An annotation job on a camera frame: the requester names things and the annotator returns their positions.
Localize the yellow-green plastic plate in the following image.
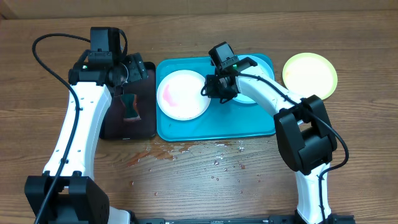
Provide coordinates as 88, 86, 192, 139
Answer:
282, 52, 338, 100

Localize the teal plastic serving tray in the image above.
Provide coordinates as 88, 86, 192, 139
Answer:
155, 56, 275, 141

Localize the black rectangular tray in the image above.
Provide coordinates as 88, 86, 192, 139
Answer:
99, 62, 157, 140

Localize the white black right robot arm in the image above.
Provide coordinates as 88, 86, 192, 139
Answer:
201, 72, 341, 223

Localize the white plastic plate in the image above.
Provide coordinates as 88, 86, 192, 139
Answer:
156, 70, 211, 121

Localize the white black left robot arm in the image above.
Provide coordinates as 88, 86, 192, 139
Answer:
24, 50, 147, 223

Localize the light blue plastic plate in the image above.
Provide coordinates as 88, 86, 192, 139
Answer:
233, 55, 274, 104

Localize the green pink sponge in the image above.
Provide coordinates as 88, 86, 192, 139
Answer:
121, 94, 141, 122

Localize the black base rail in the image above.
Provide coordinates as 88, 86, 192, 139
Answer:
133, 214, 355, 224

